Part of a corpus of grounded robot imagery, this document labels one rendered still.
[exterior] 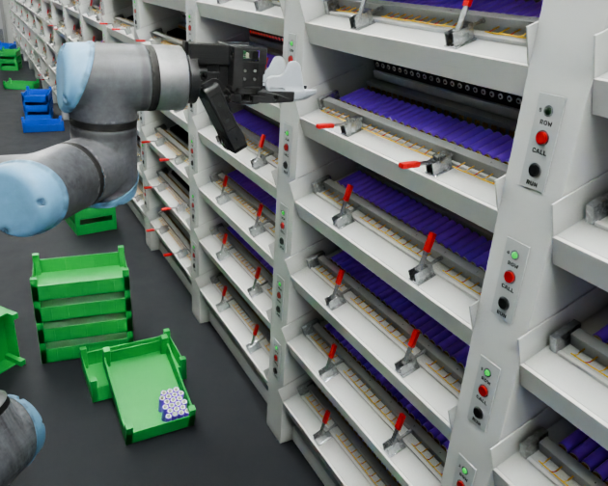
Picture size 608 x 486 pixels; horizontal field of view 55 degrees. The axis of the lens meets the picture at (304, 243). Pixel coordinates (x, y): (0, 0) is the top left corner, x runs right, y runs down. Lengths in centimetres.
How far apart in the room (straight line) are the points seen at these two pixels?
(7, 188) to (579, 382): 76
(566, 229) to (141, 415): 138
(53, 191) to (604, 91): 65
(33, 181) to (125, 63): 21
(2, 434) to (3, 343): 90
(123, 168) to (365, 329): 65
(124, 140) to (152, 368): 121
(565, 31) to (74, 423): 162
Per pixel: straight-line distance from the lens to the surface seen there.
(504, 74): 87
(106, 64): 83
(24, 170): 75
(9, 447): 136
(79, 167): 79
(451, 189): 94
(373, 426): 134
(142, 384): 193
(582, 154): 81
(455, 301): 101
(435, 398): 112
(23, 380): 214
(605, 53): 78
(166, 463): 176
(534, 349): 91
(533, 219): 84
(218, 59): 89
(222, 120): 90
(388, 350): 121
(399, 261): 112
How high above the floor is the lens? 124
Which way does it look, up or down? 24 degrees down
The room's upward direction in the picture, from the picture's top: 4 degrees clockwise
